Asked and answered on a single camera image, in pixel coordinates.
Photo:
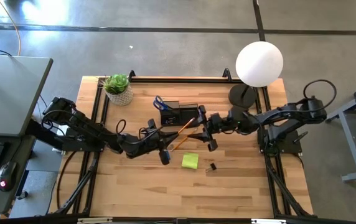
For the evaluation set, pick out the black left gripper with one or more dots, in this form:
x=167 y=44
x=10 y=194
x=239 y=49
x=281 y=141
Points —
x=140 y=144

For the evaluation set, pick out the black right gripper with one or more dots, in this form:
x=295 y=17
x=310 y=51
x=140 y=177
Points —
x=220 y=123

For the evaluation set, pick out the blue eraser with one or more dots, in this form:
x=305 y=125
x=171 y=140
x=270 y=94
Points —
x=165 y=154

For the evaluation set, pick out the orange pencil with eraser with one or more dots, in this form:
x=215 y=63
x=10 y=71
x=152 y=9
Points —
x=186 y=125
x=181 y=142

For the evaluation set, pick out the large black binder clip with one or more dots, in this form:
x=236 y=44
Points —
x=170 y=119

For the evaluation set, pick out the small black binder clip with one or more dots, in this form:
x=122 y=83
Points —
x=212 y=166

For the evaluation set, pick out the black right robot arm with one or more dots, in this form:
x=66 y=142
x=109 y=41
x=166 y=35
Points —
x=283 y=118

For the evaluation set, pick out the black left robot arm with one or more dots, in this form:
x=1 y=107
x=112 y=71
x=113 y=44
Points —
x=84 y=127

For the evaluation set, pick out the black mesh desk organizer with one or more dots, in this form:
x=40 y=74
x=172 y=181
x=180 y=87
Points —
x=184 y=112

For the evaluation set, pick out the green sticky notes pad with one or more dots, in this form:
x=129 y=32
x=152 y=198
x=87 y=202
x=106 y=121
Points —
x=190 y=160

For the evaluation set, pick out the succulent in patterned pot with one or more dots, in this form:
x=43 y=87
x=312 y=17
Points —
x=115 y=83

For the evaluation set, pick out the white globe lamp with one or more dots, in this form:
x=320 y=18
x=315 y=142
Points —
x=259 y=63

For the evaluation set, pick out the black computer mouse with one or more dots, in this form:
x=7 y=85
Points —
x=7 y=175

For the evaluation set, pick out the grey side desk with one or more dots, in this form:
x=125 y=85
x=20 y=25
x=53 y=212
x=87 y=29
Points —
x=10 y=93

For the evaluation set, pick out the black aluminium table frame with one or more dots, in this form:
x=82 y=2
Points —
x=181 y=80

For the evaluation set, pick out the grey metal table frame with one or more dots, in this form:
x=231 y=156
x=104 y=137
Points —
x=352 y=140

